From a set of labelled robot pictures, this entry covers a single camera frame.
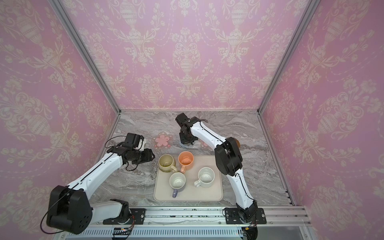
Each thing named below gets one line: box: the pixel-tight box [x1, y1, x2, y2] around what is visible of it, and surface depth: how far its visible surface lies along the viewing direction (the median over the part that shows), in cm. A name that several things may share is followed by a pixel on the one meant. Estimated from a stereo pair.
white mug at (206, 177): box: [193, 167, 216, 188], surface depth 83 cm
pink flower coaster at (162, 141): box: [152, 131, 174, 150], surface depth 105 cm
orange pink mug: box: [178, 151, 194, 174], surface depth 87 cm
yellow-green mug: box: [158, 154, 178, 173], surface depth 85 cm
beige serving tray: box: [153, 155, 224, 202], surface depth 83 cm
